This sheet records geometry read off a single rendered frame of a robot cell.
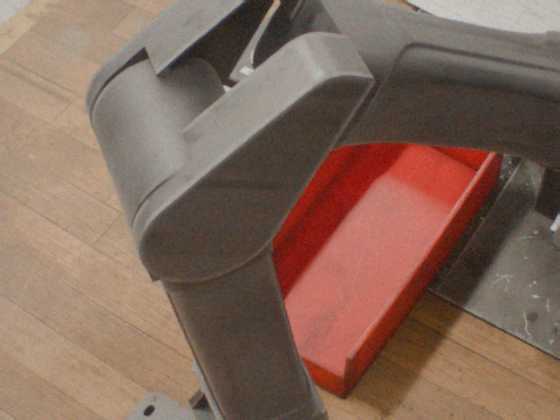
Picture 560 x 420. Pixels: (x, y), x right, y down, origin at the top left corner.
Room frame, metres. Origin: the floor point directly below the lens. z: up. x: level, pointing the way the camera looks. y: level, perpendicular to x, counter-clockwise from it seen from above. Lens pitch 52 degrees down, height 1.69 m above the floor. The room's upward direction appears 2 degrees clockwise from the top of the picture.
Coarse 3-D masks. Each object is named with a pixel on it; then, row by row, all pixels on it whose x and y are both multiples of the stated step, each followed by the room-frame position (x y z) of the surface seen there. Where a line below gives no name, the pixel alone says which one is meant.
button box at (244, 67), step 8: (264, 24) 0.80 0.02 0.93; (256, 32) 0.79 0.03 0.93; (256, 40) 0.78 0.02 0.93; (248, 48) 0.77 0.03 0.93; (248, 56) 0.76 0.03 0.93; (240, 64) 0.75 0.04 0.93; (248, 64) 0.75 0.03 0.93; (240, 72) 0.74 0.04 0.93; (248, 72) 0.74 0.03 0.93; (232, 80) 0.73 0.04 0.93; (240, 80) 0.73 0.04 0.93
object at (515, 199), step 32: (512, 160) 0.68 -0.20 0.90; (512, 192) 0.65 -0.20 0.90; (480, 224) 0.61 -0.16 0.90; (512, 224) 0.61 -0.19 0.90; (544, 224) 0.61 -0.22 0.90; (480, 256) 0.58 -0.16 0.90; (512, 256) 0.58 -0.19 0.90; (544, 256) 0.58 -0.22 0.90; (448, 288) 0.55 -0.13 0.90; (480, 288) 0.55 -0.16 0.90; (512, 288) 0.55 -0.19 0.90; (544, 288) 0.55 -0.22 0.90; (512, 320) 0.52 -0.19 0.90; (544, 320) 0.52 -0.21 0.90; (544, 352) 0.49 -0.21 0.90
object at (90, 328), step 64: (64, 0) 0.87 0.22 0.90; (128, 0) 0.87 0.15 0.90; (384, 0) 0.88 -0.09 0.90; (0, 64) 0.78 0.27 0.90; (64, 64) 0.78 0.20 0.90; (0, 128) 0.70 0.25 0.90; (64, 128) 0.70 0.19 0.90; (0, 192) 0.63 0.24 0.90; (64, 192) 0.63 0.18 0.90; (0, 256) 0.56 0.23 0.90; (64, 256) 0.57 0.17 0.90; (128, 256) 0.57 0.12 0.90; (0, 320) 0.50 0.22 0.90; (64, 320) 0.50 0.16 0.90; (128, 320) 0.51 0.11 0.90; (448, 320) 0.52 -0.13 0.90; (0, 384) 0.44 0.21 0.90; (64, 384) 0.45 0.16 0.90; (128, 384) 0.45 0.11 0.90; (192, 384) 0.45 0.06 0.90; (384, 384) 0.46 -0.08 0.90; (448, 384) 0.46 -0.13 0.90; (512, 384) 0.46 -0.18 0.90
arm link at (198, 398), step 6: (198, 390) 0.39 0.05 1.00; (192, 396) 0.39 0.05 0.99; (198, 396) 0.39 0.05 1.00; (204, 396) 0.39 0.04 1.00; (192, 402) 0.39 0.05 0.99; (198, 402) 0.39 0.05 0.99; (204, 402) 0.39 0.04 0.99; (192, 408) 0.39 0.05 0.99; (198, 408) 0.39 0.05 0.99; (204, 408) 0.39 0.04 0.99; (210, 408) 0.39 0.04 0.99; (192, 414) 0.38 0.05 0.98; (198, 414) 0.38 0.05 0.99; (204, 414) 0.38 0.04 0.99; (210, 414) 0.38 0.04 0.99
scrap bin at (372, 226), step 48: (384, 144) 0.69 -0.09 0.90; (336, 192) 0.64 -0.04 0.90; (384, 192) 0.64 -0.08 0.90; (432, 192) 0.64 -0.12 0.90; (480, 192) 0.62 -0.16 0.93; (288, 240) 0.59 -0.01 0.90; (336, 240) 0.59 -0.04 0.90; (384, 240) 0.59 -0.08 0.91; (432, 240) 0.55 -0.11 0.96; (288, 288) 0.54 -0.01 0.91; (336, 288) 0.54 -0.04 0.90; (384, 288) 0.54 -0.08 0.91; (336, 336) 0.50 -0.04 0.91; (384, 336) 0.49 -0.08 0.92; (336, 384) 0.45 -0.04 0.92
